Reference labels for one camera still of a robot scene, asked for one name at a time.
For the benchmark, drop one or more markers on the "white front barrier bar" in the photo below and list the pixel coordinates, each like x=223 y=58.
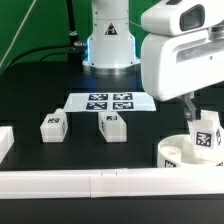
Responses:
x=111 y=183

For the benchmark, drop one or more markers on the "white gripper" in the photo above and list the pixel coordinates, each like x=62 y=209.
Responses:
x=176 y=66

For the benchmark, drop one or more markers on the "white left barrier block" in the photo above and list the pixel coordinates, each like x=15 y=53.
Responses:
x=6 y=140

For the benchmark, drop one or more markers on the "white marker sheet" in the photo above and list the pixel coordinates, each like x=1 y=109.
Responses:
x=120 y=101

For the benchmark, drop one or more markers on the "white round stool seat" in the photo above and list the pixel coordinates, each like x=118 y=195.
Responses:
x=177 y=151

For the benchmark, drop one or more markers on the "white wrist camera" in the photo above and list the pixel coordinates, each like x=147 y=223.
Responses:
x=177 y=17

